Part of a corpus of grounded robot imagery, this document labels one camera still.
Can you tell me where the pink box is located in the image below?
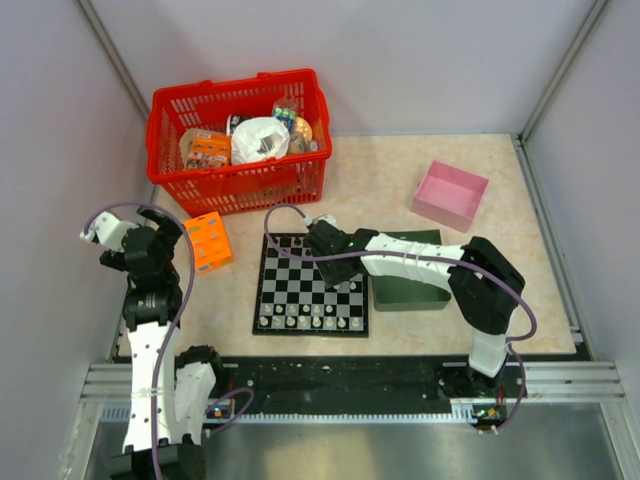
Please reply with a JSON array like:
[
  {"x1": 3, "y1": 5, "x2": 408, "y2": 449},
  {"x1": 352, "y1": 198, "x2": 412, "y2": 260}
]
[{"x1": 410, "y1": 160, "x2": 489, "y2": 233}]

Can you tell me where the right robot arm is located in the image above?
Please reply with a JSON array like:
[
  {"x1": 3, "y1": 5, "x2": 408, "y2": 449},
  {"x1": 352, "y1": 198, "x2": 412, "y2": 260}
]
[{"x1": 304, "y1": 215, "x2": 526, "y2": 396}]

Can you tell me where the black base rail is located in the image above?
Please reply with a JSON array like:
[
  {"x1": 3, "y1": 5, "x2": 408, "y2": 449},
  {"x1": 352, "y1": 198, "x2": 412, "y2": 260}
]
[{"x1": 169, "y1": 353, "x2": 546, "y2": 416}]

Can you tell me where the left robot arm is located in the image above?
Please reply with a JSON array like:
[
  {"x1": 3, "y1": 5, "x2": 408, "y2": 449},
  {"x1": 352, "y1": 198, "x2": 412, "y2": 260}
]
[{"x1": 80, "y1": 203, "x2": 227, "y2": 479}]

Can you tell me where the white plastic bag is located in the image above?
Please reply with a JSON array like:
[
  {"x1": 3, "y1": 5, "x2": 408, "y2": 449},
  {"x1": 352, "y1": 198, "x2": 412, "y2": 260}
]
[{"x1": 231, "y1": 117, "x2": 290, "y2": 165}]

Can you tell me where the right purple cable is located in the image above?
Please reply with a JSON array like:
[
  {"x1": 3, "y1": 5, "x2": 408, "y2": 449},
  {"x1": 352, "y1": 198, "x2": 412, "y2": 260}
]
[{"x1": 263, "y1": 203, "x2": 540, "y2": 435}]

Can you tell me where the red plastic shopping basket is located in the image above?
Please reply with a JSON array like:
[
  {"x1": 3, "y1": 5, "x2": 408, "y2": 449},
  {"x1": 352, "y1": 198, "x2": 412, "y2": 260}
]
[{"x1": 146, "y1": 68, "x2": 332, "y2": 216}]

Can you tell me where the black and white chessboard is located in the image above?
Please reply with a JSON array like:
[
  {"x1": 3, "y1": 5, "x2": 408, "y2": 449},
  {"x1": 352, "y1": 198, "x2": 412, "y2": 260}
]
[{"x1": 252, "y1": 233, "x2": 369, "y2": 338}]

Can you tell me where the dark green tray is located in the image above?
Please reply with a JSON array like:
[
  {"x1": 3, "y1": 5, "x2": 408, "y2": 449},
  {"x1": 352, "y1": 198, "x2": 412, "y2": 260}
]
[{"x1": 371, "y1": 228, "x2": 453, "y2": 313}]

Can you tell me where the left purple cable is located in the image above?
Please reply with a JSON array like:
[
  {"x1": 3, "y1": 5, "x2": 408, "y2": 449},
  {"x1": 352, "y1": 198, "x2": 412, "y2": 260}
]
[{"x1": 82, "y1": 200, "x2": 255, "y2": 480}]

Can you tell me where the purple cable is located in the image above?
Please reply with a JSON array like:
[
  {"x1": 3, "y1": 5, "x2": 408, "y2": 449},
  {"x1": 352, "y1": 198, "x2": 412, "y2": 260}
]
[
  {"x1": 82, "y1": 200, "x2": 255, "y2": 480},
  {"x1": 263, "y1": 203, "x2": 540, "y2": 435}
]

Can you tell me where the orange snack box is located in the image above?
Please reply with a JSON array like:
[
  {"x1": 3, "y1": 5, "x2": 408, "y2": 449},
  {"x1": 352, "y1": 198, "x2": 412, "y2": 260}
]
[{"x1": 179, "y1": 128, "x2": 231, "y2": 169}]

